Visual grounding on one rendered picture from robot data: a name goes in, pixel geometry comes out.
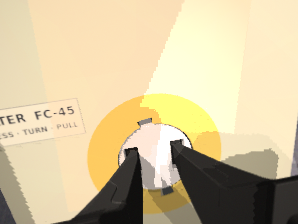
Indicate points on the white cylinder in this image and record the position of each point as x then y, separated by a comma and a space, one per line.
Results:
154, 145

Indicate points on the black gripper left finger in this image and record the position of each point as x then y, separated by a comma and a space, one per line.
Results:
120, 201

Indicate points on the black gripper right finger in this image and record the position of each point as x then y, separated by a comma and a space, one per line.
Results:
223, 194

